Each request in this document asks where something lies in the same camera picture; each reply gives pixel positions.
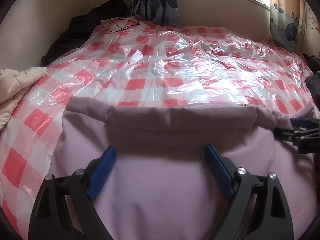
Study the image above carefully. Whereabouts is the beige padded headboard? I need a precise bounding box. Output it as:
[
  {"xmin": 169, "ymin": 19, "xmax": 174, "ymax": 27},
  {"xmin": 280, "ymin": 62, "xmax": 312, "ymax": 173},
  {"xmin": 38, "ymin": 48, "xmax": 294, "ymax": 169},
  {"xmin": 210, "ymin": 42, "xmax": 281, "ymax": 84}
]
[{"xmin": 177, "ymin": 0, "xmax": 271, "ymax": 41}]

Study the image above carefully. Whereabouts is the black clothes pile by wall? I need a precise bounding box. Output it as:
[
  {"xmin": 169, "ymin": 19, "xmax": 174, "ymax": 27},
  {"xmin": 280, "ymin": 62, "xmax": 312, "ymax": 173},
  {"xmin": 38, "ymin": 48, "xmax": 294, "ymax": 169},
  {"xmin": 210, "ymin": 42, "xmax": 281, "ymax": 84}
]
[{"xmin": 41, "ymin": 0, "xmax": 129, "ymax": 67}]

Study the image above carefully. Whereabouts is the black charging cable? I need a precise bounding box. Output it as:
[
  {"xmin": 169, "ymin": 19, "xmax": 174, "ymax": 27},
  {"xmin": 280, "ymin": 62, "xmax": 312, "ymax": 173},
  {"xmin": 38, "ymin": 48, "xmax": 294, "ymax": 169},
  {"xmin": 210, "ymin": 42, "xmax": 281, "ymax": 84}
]
[{"xmin": 100, "ymin": 0, "xmax": 141, "ymax": 34}]

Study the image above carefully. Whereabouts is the red checkered plastic bed cover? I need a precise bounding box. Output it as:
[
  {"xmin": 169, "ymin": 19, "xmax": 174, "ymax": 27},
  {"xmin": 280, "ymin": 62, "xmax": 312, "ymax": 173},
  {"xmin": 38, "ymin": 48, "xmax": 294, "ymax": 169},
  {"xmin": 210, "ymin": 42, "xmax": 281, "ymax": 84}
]
[{"xmin": 1, "ymin": 19, "xmax": 311, "ymax": 238}]

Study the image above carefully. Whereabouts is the black jacket on right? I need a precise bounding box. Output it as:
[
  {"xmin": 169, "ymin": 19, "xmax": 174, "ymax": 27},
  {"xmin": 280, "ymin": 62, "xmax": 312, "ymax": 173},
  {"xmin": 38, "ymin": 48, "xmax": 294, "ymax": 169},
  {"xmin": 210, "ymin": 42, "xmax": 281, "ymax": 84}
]
[{"xmin": 303, "ymin": 53, "xmax": 320, "ymax": 108}]

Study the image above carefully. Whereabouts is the pink blue right curtain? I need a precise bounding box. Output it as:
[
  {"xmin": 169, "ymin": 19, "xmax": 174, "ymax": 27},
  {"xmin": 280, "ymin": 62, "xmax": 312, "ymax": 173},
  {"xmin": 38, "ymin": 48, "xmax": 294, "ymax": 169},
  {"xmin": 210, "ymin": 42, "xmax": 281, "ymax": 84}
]
[{"xmin": 270, "ymin": 0, "xmax": 304, "ymax": 52}]

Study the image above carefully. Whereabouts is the blue patterned left curtain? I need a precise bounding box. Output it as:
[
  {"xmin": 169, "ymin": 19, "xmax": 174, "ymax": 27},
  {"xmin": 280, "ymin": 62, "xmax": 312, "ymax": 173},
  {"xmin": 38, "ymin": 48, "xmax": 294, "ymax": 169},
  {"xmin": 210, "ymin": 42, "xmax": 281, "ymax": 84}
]
[{"xmin": 133, "ymin": 0, "xmax": 180, "ymax": 28}]

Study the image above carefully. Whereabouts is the lilac and purple garment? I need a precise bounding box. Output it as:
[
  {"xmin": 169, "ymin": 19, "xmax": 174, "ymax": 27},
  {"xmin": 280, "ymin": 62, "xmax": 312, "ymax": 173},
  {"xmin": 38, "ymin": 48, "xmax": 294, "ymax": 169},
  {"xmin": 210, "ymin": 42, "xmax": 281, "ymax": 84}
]
[{"xmin": 49, "ymin": 97, "xmax": 319, "ymax": 239}]

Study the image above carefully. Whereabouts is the beige quilted jacket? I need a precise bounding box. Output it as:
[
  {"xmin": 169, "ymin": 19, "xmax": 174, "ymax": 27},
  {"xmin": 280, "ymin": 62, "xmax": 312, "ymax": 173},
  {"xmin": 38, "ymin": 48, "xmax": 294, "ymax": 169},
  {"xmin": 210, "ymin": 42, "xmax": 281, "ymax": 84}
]
[{"xmin": 0, "ymin": 67, "xmax": 48, "ymax": 129}]

